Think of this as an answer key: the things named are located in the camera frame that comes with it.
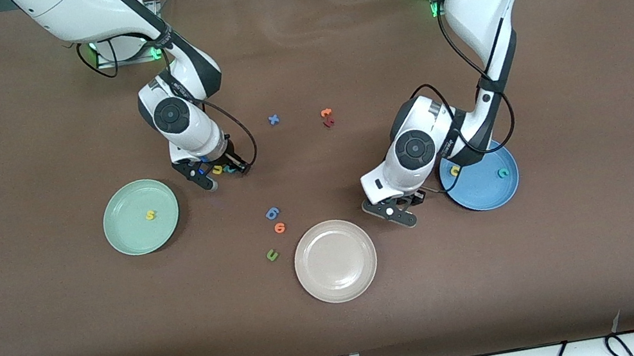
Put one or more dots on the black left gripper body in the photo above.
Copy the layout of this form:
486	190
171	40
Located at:
415	195

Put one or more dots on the teal foam letter p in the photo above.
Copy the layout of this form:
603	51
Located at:
229	170

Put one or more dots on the yellow foam letter u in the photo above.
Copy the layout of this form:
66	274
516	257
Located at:
217	172

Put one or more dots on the teal foam letter c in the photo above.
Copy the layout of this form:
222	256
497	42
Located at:
500	174

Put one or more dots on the yellow foam letter s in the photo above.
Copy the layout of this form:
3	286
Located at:
150	215

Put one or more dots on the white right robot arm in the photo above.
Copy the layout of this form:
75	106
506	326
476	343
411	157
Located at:
85	10

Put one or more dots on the blue foam number six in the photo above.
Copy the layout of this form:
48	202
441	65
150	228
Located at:
269	216

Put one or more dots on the blue foam letter x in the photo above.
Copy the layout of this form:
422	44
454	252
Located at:
274	119

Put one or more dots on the blue plate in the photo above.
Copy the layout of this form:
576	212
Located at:
485	190

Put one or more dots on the orange foam number six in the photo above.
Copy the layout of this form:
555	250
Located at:
281	231

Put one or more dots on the green foam letter u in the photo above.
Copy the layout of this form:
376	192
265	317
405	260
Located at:
271	258

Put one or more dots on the maroon foam letter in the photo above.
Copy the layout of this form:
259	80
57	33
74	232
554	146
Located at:
329	123

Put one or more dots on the orange foam letter t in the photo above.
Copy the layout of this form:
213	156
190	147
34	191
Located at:
326	113

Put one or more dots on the beige plate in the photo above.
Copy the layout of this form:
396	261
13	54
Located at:
335	261

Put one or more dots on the green plate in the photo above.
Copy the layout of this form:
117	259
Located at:
133	226

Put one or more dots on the brown table cover sheet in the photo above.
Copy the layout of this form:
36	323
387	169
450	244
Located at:
297	64

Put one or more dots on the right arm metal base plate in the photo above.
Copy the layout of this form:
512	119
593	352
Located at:
130	61

